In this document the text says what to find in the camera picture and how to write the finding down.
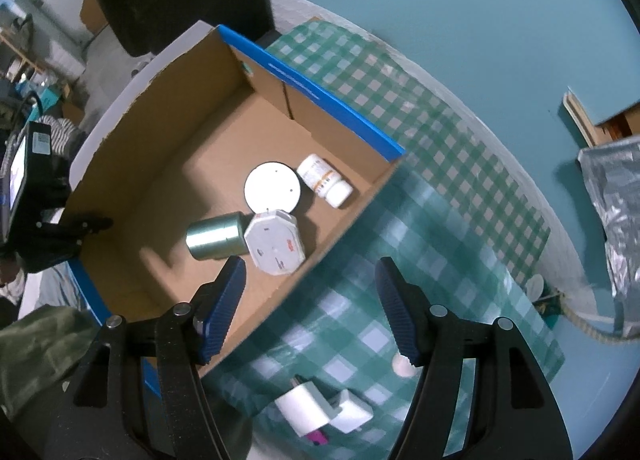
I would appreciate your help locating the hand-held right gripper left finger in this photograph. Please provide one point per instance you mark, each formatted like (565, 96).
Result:
(225, 305)

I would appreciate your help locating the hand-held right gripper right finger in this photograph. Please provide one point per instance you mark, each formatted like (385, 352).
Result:
(397, 310)

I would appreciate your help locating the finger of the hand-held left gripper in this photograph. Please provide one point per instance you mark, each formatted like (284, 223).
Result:
(85, 224)
(62, 246)

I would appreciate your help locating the green cylindrical jar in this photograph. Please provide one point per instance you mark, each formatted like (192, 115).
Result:
(215, 236)

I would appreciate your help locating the white octagonal box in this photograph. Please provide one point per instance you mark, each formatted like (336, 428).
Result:
(275, 242)

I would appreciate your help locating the blue-rimmed cardboard box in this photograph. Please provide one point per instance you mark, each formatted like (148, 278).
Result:
(165, 150)

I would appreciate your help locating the small white charger cube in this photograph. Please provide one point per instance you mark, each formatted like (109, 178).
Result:
(352, 410)

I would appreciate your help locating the white round disc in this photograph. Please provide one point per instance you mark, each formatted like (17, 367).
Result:
(271, 186)

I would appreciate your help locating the large white power adapter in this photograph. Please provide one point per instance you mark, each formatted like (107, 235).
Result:
(302, 407)

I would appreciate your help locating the white pill bottle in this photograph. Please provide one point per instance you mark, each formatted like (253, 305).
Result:
(322, 180)

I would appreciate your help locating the person's left hand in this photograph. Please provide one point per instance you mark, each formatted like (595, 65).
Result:
(9, 274)

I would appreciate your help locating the striped cloth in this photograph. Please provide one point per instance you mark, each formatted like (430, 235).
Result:
(60, 135)

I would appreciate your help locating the olive green trousers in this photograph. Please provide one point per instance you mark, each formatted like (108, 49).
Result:
(40, 355)

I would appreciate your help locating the green checked tablecloth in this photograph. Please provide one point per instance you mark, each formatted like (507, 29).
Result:
(450, 200)

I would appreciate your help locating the small white round lid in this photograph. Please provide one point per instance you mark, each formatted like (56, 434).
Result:
(535, 286)

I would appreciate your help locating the brown cardboard carton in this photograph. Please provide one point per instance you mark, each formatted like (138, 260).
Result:
(94, 15)

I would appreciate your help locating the silver foil bag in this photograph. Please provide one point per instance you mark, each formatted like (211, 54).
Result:
(620, 220)

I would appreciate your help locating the wooden board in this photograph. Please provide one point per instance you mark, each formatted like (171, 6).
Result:
(582, 120)

